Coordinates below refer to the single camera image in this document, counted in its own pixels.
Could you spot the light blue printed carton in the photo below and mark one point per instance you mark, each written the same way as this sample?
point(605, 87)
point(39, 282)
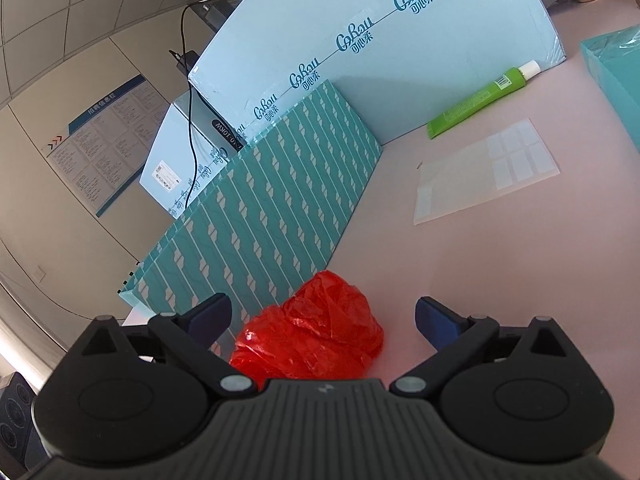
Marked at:
point(400, 50)

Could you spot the white sticker sheet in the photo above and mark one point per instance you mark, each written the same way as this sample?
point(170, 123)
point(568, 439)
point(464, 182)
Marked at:
point(465, 180)

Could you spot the red plastic bag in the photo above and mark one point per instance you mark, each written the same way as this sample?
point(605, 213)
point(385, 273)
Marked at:
point(310, 330)

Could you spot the pink desktop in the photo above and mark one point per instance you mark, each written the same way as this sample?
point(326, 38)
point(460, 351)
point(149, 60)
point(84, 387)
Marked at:
point(500, 270)

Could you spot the light blue carton, shipping label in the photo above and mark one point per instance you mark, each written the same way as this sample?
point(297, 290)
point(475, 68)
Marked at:
point(170, 150)

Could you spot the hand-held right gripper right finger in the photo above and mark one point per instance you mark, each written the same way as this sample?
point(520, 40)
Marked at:
point(437, 322)

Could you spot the plain teal box, plastic wrap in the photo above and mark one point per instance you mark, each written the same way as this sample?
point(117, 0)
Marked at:
point(620, 75)

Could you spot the grey metal device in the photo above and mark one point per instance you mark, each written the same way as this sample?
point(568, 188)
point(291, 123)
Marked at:
point(215, 127)

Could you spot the teal patterned flat box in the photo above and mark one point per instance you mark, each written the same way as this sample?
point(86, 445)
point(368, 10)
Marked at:
point(260, 200)

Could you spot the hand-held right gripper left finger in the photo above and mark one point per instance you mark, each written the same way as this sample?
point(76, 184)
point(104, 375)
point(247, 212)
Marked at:
point(207, 320)

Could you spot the wall poster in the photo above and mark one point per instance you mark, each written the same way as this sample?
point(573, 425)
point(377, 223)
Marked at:
point(105, 145)

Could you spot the black power adapter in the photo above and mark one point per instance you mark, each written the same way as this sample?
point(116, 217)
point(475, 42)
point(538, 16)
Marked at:
point(184, 60)
point(217, 14)

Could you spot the green tube with white cap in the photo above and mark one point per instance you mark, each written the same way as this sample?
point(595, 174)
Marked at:
point(475, 102)

